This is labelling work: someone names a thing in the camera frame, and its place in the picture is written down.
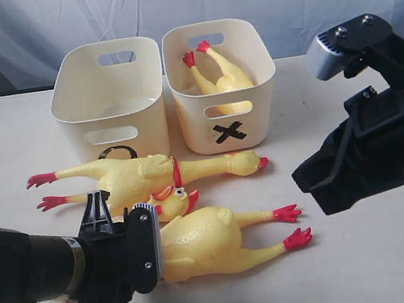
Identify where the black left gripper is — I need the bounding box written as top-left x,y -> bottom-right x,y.
78,190 -> 136,303

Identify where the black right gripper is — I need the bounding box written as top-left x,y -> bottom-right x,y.
292,90 -> 404,215

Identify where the severed rubber chicken head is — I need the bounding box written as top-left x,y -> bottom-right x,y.
110,182 -> 203,231

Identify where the large yellow rubber chicken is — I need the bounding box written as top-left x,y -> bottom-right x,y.
160,204 -> 312,283

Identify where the headless yellow rubber chicken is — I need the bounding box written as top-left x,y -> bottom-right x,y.
180,34 -> 259,121

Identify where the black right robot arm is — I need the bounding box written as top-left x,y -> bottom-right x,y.
292,87 -> 404,215

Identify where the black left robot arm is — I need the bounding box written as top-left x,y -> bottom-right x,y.
0,190 -> 163,303

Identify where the whole yellow rubber chicken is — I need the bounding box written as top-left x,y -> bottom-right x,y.
26,150 -> 269,214

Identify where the cream bin marked X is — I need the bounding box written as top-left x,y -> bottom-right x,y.
162,19 -> 276,154

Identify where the cream bin marked O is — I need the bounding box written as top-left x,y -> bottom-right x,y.
50,37 -> 170,163

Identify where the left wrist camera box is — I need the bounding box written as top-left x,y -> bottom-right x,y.
124,202 -> 163,294

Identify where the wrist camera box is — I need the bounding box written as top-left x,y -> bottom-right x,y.
124,202 -> 163,294
305,13 -> 404,92

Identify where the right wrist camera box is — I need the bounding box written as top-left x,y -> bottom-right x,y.
305,13 -> 404,92

